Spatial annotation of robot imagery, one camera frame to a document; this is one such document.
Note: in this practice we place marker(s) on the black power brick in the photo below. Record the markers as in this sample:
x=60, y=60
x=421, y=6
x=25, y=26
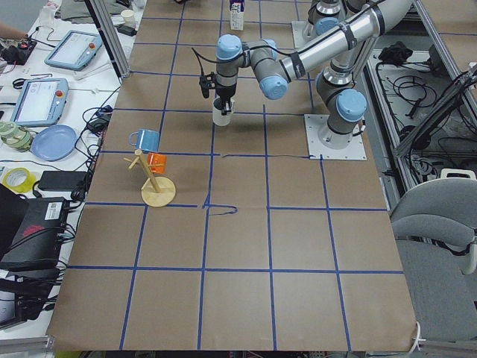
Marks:
x=61, y=180

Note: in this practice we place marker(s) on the aluminium frame post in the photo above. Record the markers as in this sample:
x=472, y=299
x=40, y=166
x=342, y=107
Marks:
x=104, y=24

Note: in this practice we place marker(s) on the lower teach pendant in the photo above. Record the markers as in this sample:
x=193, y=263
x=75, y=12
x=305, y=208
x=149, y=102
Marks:
x=41, y=102

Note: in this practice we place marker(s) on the orange mug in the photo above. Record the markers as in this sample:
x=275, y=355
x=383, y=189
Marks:
x=157, y=163

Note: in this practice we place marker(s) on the blue white milk carton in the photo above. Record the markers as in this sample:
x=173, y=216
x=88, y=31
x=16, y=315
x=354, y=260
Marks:
x=236, y=14

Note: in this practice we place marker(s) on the light blue plate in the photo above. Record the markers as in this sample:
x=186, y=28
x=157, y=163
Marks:
x=54, y=143

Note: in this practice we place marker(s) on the black electronics box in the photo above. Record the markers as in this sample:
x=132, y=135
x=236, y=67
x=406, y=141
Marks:
x=31, y=232

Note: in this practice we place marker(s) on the blue mug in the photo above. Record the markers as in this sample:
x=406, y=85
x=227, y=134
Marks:
x=145, y=140

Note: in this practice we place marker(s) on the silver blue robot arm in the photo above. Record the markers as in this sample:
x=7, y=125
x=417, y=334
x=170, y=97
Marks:
x=322, y=16
x=345, y=47

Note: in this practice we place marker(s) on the paper cup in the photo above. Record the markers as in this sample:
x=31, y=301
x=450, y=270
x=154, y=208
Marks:
x=128, y=17

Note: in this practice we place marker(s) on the wooden mug tree stand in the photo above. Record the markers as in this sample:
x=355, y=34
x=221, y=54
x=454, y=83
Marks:
x=157, y=191

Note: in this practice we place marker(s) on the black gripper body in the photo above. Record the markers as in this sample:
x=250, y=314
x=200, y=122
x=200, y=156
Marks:
x=226, y=92

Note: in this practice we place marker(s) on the yellow tape roll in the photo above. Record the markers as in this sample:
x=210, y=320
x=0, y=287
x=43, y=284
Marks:
x=19, y=180

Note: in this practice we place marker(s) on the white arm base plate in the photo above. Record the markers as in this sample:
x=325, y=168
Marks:
x=327, y=145

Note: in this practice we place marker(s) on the upper teach pendant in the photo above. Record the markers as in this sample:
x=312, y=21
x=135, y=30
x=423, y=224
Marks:
x=74, y=51

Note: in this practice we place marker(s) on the white ceramic mug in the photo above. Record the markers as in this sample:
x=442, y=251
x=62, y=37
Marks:
x=217, y=117

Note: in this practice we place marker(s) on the green tape rolls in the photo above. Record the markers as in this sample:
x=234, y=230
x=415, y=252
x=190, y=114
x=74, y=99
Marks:
x=16, y=136

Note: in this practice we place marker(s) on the grey office chair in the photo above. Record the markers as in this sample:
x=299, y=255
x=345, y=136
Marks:
x=444, y=210

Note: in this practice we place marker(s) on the teach pendant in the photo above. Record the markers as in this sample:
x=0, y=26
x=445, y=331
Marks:
x=74, y=51
x=41, y=102

